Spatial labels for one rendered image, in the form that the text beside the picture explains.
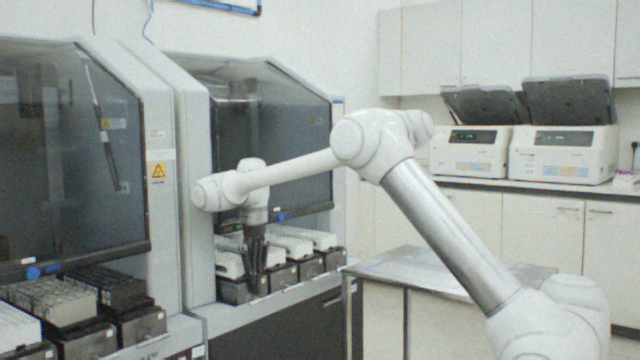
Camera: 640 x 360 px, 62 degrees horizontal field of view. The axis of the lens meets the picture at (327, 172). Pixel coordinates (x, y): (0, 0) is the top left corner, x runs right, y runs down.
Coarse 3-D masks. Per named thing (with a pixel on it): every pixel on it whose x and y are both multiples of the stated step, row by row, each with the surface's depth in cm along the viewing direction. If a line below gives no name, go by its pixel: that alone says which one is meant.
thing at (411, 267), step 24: (360, 264) 191; (384, 264) 190; (408, 264) 190; (432, 264) 190; (504, 264) 189; (528, 264) 189; (408, 288) 169; (432, 288) 164; (456, 288) 163; (528, 288) 163; (408, 312) 220; (408, 336) 221
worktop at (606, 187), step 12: (444, 180) 381; (456, 180) 375; (468, 180) 369; (480, 180) 364; (492, 180) 359; (504, 180) 359; (528, 180) 357; (612, 180) 353; (600, 192) 318; (612, 192) 314; (624, 192) 310; (636, 192) 306
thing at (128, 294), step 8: (144, 280) 155; (112, 288) 149; (120, 288) 149; (128, 288) 151; (136, 288) 153; (144, 288) 155; (112, 296) 147; (120, 296) 149; (128, 296) 151; (136, 296) 153; (144, 296) 155; (112, 304) 148; (120, 304) 149; (128, 304) 151
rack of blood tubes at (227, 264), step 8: (216, 256) 187; (224, 256) 187; (232, 256) 187; (240, 256) 187; (216, 264) 195; (224, 264) 179; (232, 264) 176; (240, 264) 179; (216, 272) 182; (224, 272) 187; (232, 272) 177; (240, 272) 179
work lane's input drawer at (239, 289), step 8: (216, 280) 180; (224, 280) 179; (232, 280) 176; (240, 280) 175; (248, 280) 178; (264, 280) 183; (216, 288) 180; (224, 288) 177; (232, 288) 175; (240, 288) 174; (248, 288) 177; (264, 288) 183; (232, 296) 175; (240, 296) 174; (248, 296) 177; (256, 296) 179; (264, 296) 183; (272, 296) 180; (240, 304) 175
